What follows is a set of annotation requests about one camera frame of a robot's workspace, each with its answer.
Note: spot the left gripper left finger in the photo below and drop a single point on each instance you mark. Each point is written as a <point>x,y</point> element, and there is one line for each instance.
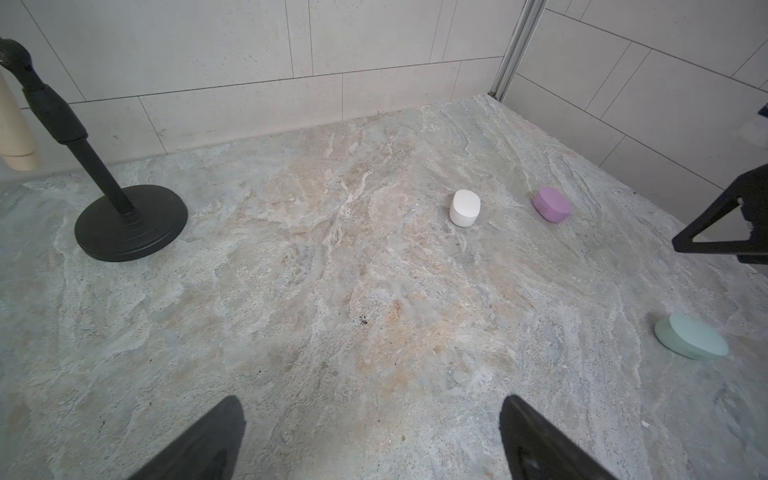
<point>208,449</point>

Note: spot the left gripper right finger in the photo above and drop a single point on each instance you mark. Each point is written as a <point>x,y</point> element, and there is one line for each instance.
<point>536,449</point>

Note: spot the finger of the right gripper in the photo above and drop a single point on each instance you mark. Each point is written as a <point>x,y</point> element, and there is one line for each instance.
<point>734,224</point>

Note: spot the mint green earbud case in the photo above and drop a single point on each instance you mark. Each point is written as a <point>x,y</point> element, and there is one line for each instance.
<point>690,337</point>

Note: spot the purple earbud case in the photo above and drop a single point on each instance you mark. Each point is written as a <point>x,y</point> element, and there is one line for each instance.
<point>552,205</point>

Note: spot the white earbud case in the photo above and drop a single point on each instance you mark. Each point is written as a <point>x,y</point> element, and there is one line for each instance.
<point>465,208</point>

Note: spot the black microphone stand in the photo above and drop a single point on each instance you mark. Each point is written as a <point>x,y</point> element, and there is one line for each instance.
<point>125,223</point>

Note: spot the beige microphone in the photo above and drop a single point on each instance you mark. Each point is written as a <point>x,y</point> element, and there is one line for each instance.
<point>18,148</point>

